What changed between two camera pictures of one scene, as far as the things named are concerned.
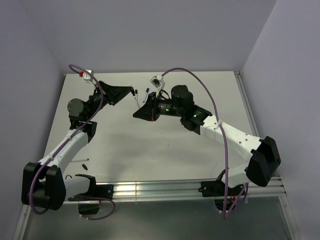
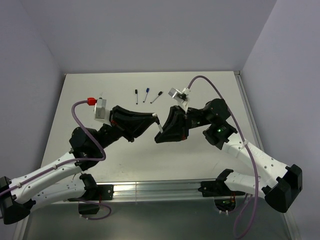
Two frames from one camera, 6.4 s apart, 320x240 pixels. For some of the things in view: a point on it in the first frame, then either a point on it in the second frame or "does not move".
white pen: x=146 y=97 does not move
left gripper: x=113 y=95 → x=130 y=124
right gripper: x=149 y=111 → x=176 y=127
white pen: x=137 y=102 → x=160 y=128
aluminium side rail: x=248 y=104 does not move
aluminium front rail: x=270 y=187 does not move
